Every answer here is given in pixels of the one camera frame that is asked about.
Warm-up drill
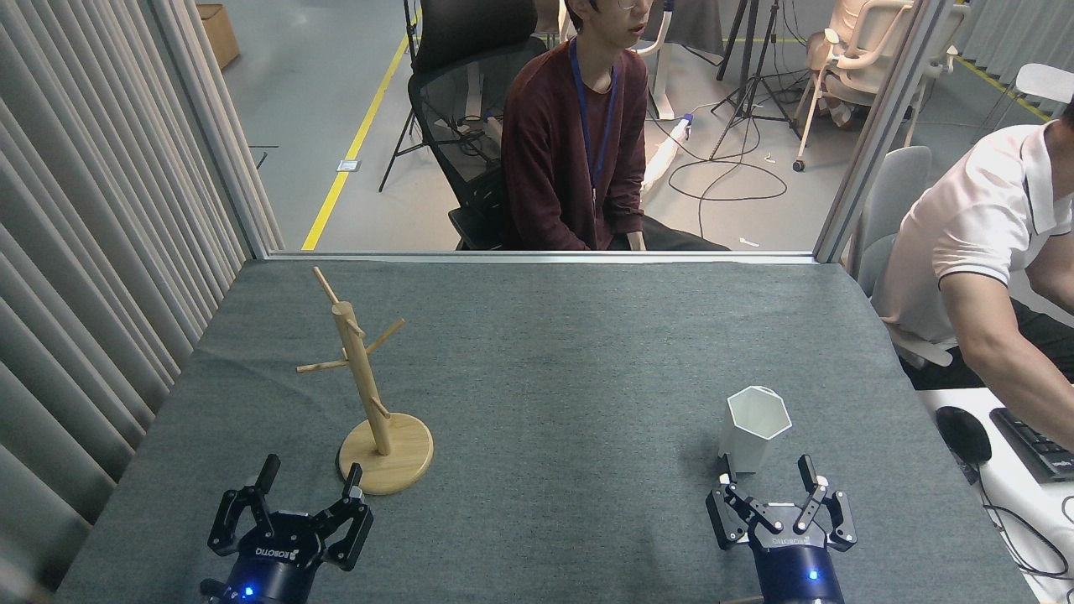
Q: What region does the black tripod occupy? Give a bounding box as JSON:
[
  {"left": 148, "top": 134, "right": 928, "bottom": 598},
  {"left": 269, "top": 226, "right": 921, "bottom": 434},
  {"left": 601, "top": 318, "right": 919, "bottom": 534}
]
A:
[{"left": 709, "top": 0, "right": 806, "bottom": 160}]

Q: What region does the cardboard box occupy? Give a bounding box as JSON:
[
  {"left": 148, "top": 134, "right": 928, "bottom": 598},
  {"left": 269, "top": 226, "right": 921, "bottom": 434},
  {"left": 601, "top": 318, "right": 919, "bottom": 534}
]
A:
[{"left": 197, "top": 3, "right": 241, "bottom": 70}]

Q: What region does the white hexagonal cup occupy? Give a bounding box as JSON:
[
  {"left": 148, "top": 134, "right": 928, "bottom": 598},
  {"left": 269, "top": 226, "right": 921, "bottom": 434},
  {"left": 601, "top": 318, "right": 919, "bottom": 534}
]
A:
[{"left": 718, "top": 386, "right": 793, "bottom": 484}]

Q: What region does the pale pleated curtain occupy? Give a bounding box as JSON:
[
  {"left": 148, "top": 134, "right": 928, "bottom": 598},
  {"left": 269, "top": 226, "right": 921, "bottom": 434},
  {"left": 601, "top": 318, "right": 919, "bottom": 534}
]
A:
[{"left": 957, "top": 0, "right": 1074, "bottom": 85}]

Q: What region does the dark grey table cloth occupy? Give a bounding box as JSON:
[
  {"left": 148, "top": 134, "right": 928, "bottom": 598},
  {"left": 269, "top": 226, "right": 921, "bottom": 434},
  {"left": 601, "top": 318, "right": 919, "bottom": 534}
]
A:
[{"left": 55, "top": 258, "right": 1041, "bottom": 604}]

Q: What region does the black keyboard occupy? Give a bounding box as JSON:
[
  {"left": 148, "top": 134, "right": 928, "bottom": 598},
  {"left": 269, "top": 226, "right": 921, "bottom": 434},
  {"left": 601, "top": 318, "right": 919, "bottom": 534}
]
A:
[{"left": 990, "top": 407, "right": 1074, "bottom": 485}]

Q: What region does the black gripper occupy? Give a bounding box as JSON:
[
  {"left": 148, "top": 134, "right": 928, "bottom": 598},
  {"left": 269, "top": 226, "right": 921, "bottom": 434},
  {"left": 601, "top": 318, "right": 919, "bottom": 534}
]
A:
[
  {"left": 208, "top": 455, "right": 375, "bottom": 604},
  {"left": 706, "top": 455, "right": 859, "bottom": 604}
]

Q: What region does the black light stand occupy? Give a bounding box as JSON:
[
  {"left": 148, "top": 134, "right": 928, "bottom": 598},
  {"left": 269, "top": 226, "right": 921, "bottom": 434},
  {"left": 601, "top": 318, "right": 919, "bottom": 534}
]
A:
[{"left": 378, "top": 0, "right": 433, "bottom": 194}]

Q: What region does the black computer mouse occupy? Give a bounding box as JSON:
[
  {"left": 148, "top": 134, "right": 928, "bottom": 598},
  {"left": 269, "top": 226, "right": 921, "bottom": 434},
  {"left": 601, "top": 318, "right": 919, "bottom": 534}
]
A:
[{"left": 936, "top": 406, "right": 993, "bottom": 465}]

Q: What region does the black mouse cable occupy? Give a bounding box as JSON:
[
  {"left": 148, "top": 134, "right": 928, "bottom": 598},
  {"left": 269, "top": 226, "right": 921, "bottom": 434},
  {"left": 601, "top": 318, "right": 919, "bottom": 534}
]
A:
[{"left": 965, "top": 461, "right": 1074, "bottom": 580}]

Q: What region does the white floor power strip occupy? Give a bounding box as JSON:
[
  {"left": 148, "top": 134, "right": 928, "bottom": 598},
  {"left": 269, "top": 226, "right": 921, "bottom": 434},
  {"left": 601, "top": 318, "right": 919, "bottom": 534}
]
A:
[{"left": 642, "top": 113, "right": 696, "bottom": 194}]

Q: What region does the seated person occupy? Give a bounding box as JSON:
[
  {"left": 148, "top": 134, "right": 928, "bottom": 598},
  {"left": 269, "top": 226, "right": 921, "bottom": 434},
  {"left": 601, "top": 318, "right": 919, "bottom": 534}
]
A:
[{"left": 501, "top": 0, "right": 731, "bottom": 252}]

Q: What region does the black floor cable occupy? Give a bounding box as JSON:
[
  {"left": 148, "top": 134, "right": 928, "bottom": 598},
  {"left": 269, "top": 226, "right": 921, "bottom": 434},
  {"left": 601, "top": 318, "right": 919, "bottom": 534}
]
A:
[{"left": 667, "top": 92, "right": 790, "bottom": 242}]

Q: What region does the white plastic chair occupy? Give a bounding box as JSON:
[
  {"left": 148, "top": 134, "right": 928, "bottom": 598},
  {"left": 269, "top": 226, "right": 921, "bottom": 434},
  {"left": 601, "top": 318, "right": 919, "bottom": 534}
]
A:
[{"left": 978, "top": 63, "right": 1074, "bottom": 135}]

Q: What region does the black mesh office chair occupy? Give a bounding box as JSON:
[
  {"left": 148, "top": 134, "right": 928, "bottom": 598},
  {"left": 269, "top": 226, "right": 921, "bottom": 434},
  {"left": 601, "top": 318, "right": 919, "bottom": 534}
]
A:
[{"left": 408, "top": 0, "right": 550, "bottom": 251}]

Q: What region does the white office chair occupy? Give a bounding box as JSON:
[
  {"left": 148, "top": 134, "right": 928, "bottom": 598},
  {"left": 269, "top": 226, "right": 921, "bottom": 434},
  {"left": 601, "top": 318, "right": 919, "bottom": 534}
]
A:
[{"left": 793, "top": 0, "right": 970, "bottom": 174}]

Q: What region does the white desk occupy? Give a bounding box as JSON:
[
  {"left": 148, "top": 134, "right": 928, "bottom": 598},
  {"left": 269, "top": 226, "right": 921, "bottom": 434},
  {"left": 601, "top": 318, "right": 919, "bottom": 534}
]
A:
[{"left": 916, "top": 386, "right": 1074, "bottom": 604}]

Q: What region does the beige pleated curtain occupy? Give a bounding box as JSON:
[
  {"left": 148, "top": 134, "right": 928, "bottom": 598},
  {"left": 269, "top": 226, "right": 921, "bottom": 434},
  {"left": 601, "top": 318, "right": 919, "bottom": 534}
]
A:
[{"left": 0, "top": 0, "right": 253, "bottom": 604}]

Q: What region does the wooden cup rack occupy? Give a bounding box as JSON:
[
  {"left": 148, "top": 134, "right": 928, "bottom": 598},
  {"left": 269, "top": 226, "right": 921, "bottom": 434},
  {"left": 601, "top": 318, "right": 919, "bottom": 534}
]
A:
[{"left": 295, "top": 267, "right": 435, "bottom": 496}]

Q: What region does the grey armchair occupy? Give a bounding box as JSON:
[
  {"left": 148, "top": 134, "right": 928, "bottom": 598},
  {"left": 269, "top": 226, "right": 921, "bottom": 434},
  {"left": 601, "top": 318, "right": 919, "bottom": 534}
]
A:
[{"left": 847, "top": 147, "right": 955, "bottom": 370}]

